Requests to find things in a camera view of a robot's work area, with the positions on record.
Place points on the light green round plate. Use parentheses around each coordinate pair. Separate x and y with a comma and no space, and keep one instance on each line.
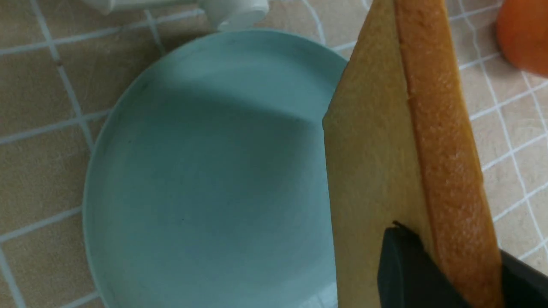
(207,187)

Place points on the toast slice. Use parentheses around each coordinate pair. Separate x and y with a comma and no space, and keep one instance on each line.
(399,146)

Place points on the white two-slot toaster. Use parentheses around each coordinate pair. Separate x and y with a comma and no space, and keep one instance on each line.
(223,15)

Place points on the orange checkered tablecloth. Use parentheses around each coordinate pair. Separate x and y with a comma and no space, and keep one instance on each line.
(63,65)

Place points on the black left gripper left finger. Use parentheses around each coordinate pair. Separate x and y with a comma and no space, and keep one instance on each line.
(407,276)

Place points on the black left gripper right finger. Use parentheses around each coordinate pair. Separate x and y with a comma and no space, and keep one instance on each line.
(523,286)

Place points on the orange persimmon with green leaf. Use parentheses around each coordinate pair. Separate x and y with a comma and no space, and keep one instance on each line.
(522,34)

